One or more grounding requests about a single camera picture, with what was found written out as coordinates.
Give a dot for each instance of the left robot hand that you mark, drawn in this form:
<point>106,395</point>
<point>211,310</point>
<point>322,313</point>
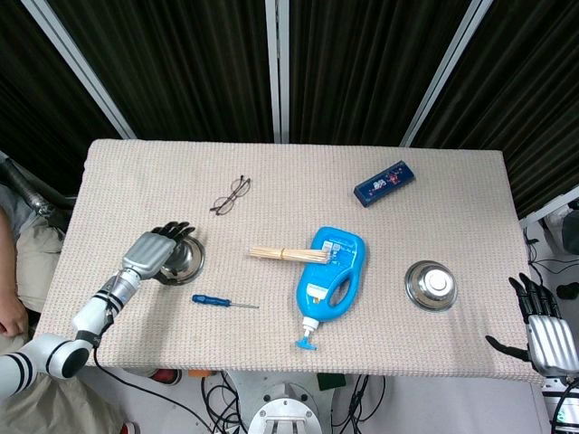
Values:
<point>149,254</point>

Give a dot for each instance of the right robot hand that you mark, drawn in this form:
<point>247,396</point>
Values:
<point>546,327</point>

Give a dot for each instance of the metal bowl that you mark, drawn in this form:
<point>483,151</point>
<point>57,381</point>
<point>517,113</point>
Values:
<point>187,261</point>
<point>430,286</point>

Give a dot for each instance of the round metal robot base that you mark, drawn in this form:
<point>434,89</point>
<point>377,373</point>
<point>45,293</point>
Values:
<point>286,409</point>

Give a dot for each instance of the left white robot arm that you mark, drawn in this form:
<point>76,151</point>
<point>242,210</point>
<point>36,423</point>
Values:
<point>68,332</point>

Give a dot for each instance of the red and white shoe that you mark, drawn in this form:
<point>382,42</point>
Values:
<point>167,375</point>

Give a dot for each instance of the bundle of wooden sticks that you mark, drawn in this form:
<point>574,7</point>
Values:
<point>289,254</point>

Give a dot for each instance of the beige woven tablecloth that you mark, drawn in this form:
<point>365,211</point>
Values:
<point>289,257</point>

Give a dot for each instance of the blue detergent bottle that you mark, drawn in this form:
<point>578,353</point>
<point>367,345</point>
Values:
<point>330,278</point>

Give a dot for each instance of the dark blue printed box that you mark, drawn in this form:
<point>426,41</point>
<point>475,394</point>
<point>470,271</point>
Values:
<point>384,183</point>

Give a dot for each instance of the green box under table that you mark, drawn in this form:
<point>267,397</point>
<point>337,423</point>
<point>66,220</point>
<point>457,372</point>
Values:
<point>331,380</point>

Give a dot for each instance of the thin frame eyeglasses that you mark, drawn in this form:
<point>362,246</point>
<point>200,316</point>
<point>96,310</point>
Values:
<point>230,195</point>

